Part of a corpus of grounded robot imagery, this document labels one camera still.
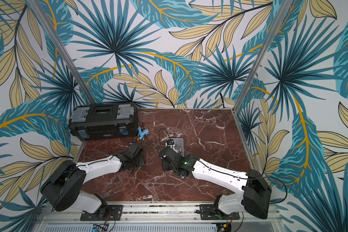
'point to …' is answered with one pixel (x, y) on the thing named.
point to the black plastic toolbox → (94, 121)
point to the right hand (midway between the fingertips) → (165, 160)
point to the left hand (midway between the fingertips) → (141, 162)
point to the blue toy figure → (141, 134)
